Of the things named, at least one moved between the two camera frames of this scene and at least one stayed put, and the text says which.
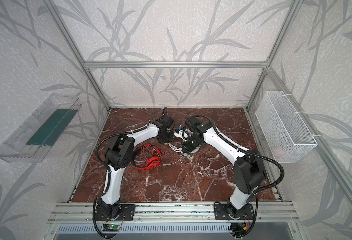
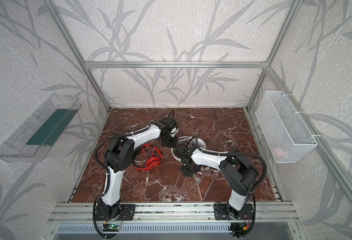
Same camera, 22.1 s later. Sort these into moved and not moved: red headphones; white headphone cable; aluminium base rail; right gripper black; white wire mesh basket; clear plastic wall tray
Moved: right gripper black; white headphone cable
Not moved: white wire mesh basket; clear plastic wall tray; aluminium base rail; red headphones
